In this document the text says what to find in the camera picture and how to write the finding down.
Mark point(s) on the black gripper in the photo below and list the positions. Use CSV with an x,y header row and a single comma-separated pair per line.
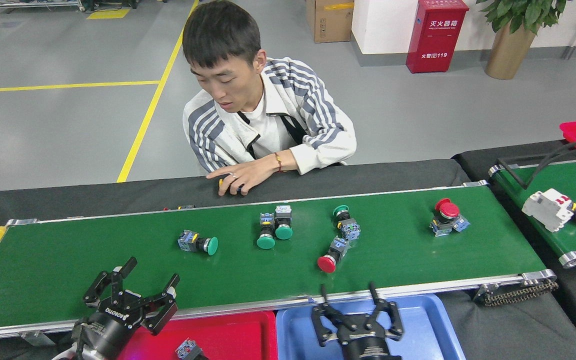
x,y
108,330
368,342

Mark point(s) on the long green conveyor belt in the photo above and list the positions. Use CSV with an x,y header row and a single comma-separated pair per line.
x,y
393,260

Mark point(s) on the blue plastic tray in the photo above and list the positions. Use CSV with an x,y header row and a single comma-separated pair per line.
x,y
428,335

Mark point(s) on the red plastic tray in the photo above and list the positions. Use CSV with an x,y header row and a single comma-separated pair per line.
x,y
238,340

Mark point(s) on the person's left hand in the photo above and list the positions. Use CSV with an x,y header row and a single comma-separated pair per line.
x,y
253,172

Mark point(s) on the wide black table cloth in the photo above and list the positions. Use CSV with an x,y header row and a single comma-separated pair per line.
x,y
393,175

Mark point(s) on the narrow black table cloth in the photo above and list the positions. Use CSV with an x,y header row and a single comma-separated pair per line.
x,y
478,157

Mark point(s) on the person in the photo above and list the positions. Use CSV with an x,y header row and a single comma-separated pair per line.
x,y
273,125

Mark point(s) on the white circuit breaker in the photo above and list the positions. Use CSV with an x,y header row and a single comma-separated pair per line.
x,y
545,210

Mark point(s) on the red fire extinguisher cabinet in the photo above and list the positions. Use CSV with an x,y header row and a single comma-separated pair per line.
x,y
435,45

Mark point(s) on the brown cardboard box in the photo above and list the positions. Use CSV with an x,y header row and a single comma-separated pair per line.
x,y
330,22

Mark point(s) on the potted plant in gold pot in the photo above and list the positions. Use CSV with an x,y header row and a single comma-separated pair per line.
x,y
508,55

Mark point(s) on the metal rack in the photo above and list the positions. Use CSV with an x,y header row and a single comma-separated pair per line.
x,y
33,4

